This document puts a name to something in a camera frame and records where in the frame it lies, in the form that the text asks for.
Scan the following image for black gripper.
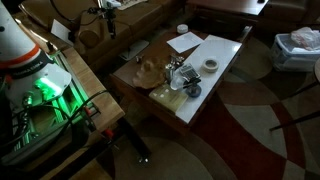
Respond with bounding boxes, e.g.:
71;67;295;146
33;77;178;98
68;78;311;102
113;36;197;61
105;8;118;39

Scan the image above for brown cylindrical bolster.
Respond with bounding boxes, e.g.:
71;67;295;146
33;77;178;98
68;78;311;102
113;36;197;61
78;19;101;48

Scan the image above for grey flat device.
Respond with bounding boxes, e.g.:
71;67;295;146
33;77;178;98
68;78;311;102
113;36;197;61
119;39;150;62

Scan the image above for brown wooden coffee table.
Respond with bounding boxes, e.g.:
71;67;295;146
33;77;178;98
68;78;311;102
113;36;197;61
109;25;253;136

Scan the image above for white card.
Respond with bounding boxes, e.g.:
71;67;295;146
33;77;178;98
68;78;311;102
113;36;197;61
50;18;75;47

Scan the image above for crumpled tan paper bag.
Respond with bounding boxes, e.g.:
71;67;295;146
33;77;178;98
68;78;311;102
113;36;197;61
132;56;168;90

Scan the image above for wooden robot mounting table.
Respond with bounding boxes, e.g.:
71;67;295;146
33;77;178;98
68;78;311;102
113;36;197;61
0;46;126;180

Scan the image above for silver metal can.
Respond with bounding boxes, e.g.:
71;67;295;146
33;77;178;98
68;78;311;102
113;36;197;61
164;63;176;81

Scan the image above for shiny crumpled metal object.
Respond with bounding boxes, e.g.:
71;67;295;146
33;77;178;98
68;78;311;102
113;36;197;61
168;53;185;68

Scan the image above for white paper sheet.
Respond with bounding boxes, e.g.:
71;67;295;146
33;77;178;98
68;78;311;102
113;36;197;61
166;31;205;54

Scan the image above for grey calculator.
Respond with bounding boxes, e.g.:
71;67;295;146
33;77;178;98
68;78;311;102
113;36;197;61
179;63;201;81

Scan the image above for yellow-green book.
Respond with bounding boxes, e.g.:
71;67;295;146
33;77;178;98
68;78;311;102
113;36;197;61
148;83;189;114

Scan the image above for red clamp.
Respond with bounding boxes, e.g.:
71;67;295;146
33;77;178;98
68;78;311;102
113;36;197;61
101;128;116;141
83;106;98;133

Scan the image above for black glasses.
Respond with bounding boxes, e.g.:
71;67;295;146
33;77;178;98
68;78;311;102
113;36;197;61
182;78;203;89

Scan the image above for blue round disc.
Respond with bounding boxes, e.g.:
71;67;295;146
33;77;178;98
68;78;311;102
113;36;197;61
185;83;203;99

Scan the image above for white tape roll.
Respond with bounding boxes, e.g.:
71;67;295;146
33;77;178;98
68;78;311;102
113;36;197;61
202;57;220;73

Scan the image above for black table leg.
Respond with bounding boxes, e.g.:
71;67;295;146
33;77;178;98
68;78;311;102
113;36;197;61
116;116;153;164

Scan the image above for white rectangular board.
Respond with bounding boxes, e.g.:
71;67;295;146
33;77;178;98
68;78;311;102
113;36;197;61
175;34;243;125

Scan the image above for dark wooden side table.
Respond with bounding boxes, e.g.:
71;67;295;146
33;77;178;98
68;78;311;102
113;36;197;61
186;0;269;33

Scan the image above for red and beige patterned rug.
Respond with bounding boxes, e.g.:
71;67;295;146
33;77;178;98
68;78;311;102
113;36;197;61
76;36;320;180

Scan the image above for translucent plastic storage bin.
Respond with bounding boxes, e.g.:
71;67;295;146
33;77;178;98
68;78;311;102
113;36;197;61
269;33;320;73

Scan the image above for white plastic bag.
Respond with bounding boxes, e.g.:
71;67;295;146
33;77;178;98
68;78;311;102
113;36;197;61
290;26;320;51

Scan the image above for dark chair leg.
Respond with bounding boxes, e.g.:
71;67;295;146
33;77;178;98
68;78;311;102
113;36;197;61
269;109;320;132
286;79;320;99

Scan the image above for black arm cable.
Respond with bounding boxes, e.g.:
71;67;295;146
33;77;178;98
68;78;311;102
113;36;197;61
49;0;108;27

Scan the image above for aluminium rail frame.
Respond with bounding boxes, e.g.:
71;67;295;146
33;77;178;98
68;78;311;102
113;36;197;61
0;53;101;166

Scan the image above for black cable bundle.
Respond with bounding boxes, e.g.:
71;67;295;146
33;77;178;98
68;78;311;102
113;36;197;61
0;89;111;149

